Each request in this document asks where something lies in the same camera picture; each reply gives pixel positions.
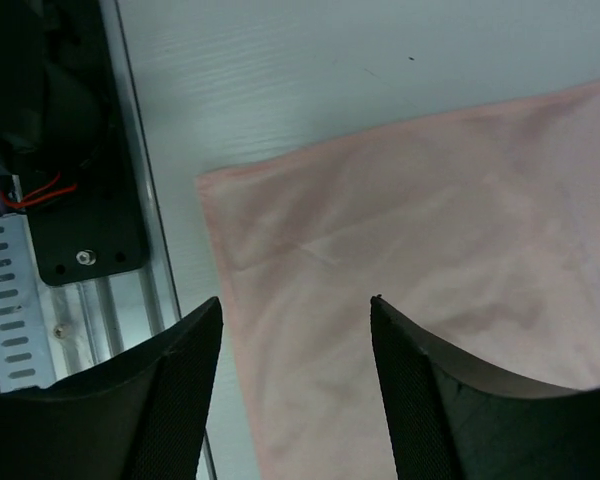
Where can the aluminium front rail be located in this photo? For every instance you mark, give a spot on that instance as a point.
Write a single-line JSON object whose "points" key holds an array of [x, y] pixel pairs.
{"points": [[92, 321]]}

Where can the white slotted cable duct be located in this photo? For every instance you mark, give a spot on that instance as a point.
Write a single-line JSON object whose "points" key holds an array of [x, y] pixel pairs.
{"points": [[25, 356]]}

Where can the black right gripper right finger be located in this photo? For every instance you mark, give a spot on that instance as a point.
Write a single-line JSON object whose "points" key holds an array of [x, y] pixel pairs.
{"points": [[451, 415]]}

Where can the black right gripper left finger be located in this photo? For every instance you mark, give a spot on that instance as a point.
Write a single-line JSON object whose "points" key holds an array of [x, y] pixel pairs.
{"points": [[139, 415]]}

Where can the pink cloth napkin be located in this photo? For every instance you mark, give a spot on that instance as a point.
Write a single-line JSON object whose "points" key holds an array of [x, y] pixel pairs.
{"points": [[481, 225]]}

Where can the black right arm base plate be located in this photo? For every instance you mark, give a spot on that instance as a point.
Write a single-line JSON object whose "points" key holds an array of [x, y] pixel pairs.
{"points": [[65, 164]]}

